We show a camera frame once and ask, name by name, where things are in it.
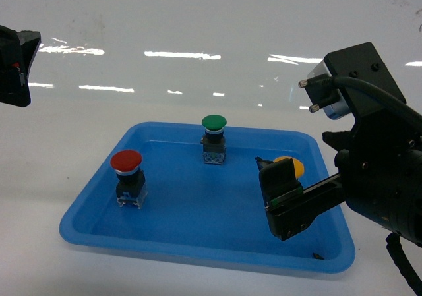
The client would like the blue plastic tray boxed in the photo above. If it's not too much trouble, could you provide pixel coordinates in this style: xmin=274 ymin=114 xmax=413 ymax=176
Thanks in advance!
xmin=59 ymin=122 xmax=355 ymax=273

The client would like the red mushroom push button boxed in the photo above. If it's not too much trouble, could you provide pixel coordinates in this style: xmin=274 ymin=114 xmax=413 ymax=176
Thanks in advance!
xmin=110 ymin=150 xmax=148 ymax=209

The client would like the small dark debris speck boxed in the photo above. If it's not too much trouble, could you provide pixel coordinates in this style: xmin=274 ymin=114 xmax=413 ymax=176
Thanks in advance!
xmin=313 ymin=252 xmax=324 ymax=260

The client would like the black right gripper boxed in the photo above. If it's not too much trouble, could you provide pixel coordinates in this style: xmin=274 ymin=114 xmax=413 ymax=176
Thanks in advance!
xmin=255 ymin=111 xmax=421 ymax=245

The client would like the green mushroom push button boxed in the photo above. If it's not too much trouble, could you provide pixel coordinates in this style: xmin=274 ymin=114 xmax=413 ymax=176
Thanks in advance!
xmin=200 ymin=115 xmax=227 ymax=165

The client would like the yellow mushroom push button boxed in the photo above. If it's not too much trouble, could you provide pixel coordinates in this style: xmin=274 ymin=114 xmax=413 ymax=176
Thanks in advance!
xmin=274 ymin=156 xmax=305 ymax=179

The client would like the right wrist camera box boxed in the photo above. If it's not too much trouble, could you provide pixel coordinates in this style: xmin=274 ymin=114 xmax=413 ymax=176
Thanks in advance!
xmin=299 ymin=42 xmax=406 ymax=120

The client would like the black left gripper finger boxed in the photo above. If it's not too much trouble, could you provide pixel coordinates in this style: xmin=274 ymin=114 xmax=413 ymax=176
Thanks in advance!
xmin=1 ymin=26 xmax=41 ymax=107

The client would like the black camera cable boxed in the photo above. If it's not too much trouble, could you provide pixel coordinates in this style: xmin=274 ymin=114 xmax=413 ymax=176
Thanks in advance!
xmin=329 ymin=76 xmax=422 ymax=132

